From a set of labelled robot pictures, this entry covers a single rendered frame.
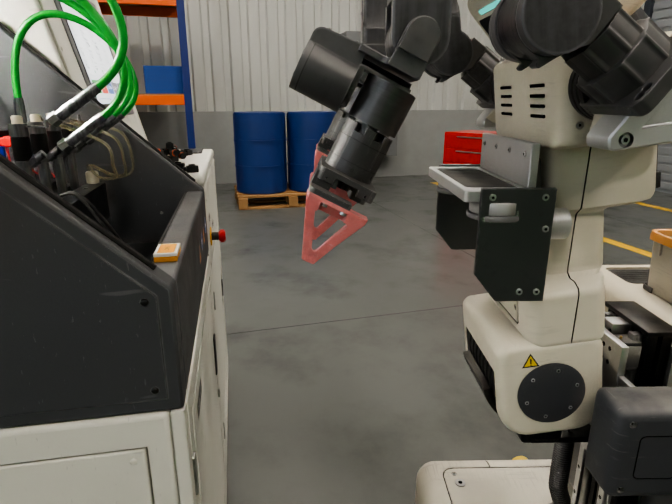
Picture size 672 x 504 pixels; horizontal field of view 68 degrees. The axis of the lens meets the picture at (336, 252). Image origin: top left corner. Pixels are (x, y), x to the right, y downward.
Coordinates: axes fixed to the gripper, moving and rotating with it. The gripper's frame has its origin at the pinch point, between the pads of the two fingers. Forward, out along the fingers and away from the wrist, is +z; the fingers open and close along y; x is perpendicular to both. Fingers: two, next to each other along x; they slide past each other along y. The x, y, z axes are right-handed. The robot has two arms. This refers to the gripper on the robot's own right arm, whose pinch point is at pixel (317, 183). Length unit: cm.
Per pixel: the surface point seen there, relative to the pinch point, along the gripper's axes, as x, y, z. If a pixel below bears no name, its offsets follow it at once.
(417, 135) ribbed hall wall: 146, -700, -32
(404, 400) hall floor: 74, -75, 74
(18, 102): -60, -6, 13
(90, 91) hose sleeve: -39.6, 14.8, 0.8
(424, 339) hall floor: 90, -128, 66
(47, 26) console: -66, -19, -1
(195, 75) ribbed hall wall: -175, -616, 36
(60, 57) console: -62, -21, 4
